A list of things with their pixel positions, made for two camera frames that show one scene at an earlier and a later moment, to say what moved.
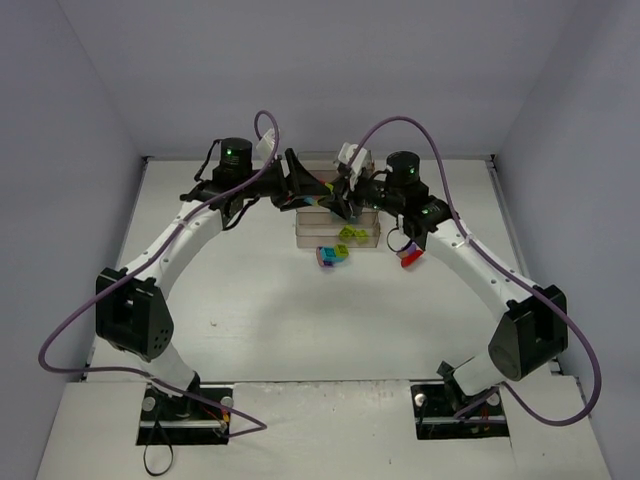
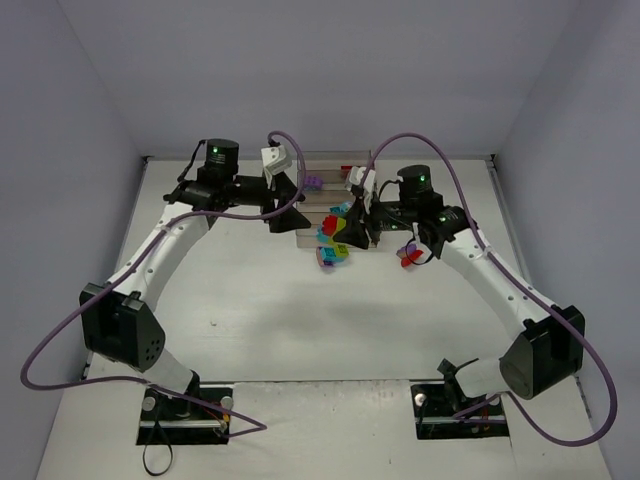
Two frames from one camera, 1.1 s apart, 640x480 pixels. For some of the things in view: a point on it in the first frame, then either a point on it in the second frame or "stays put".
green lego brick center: (341, 250) stays put
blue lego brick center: (329, 254) stays put
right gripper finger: (337, 205) → (354, 230)
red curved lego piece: (410, 259) stays put
